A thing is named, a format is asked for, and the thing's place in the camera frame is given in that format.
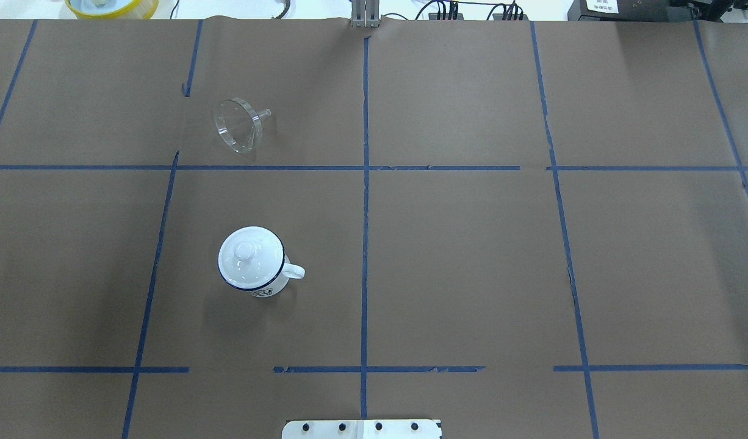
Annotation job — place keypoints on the white mug lid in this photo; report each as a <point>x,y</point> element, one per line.
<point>250,256</point>

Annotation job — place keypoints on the clear glass funnel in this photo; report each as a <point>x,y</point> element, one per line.
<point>239,125</point>

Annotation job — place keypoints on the white enamel mug blue rim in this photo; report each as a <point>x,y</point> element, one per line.
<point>258,263</point>

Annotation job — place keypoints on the black power strip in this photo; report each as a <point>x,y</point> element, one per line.
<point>480,11</point>

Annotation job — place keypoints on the black box with label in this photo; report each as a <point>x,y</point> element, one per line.
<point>629,11</point>

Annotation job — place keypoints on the yellow tape roll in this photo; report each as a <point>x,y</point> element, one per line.
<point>113,10</point>

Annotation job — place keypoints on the aluminium frame post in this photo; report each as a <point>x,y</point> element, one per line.
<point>365,14</point>

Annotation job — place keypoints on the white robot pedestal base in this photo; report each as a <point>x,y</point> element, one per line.
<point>363,428</point>

